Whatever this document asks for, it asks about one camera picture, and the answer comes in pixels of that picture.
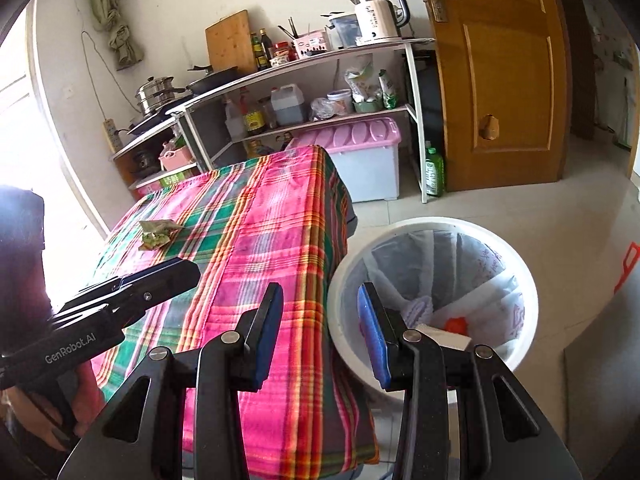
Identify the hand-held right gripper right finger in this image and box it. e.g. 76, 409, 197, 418
356, 282, 583, 480

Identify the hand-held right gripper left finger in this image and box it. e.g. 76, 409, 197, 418
57, 282, 286, 480

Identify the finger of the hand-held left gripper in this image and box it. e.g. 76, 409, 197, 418
52, 257, 202, 333

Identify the green wrapper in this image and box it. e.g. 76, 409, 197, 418
137, 219, 183, 251

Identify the white round trash bin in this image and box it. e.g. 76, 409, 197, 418
327, 216, 540, 403

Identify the person's left forearm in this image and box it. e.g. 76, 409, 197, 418
0, 185, 56, 351

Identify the lavender wrapper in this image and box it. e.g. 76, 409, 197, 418
402, 295, 434, 329

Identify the white small box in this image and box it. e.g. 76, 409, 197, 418
415, 322, 473, 354

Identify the translucent bin liner bag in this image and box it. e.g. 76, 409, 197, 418
360, 230, 526, 361

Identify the pink plaid tablecloth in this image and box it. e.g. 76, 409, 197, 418
92, 145, 378, 480

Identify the pink plastic basket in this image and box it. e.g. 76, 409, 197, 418
159, 144, 197, 172

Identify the low white side shelf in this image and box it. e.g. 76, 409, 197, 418
112, 115, 202, 202

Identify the black induction cooker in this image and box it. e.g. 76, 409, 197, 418
125, 112, 179, 136

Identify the white plastic bottle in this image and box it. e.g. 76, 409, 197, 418
224, 97, 246, 142

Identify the green plastic bottle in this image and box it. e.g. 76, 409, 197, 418
424, 141, 446, 197

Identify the pink lid storage box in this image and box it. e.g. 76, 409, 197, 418
284, 116, 403, 203

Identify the stainless steamer pot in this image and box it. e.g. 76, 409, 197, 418
136, 76, 186, 116

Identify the red cap sauce bottle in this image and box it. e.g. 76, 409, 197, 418
242, 87, 266, 136

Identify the black frying pan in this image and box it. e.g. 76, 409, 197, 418
186, 64, 240, 95

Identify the jerrycan with dark liquid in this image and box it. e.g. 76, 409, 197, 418
270, 85, 306, 127

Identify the crumpled clear plastic bag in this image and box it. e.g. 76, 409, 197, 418
309, 97, 336, 121

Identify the wooden cutting board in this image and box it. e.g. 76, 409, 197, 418
205, 23, 257, 77

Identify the white lidded tub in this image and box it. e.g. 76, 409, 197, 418
327, 89, 354, 113

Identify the green packet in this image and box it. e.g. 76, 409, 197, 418
377, 70, 400, 110

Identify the white printed bag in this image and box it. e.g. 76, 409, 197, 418
344, 62, 376, 101

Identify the white shelf rack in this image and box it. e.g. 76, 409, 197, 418
165, 37, 436, 203

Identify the hanging green cloth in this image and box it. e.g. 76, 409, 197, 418
90, 0, 142, 69

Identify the pink utensil holder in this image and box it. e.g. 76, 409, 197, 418
277, 15, 331, 59

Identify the wooden door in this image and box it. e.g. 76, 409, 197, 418
412, 0, 573, 193

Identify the clear jug with white lid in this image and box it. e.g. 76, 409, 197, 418
327, 12, 361, 50

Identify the white electric kettle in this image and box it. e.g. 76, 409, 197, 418
350, 0, 411, 45

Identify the metal door handle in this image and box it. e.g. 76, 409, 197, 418
424, 0, 464, 24

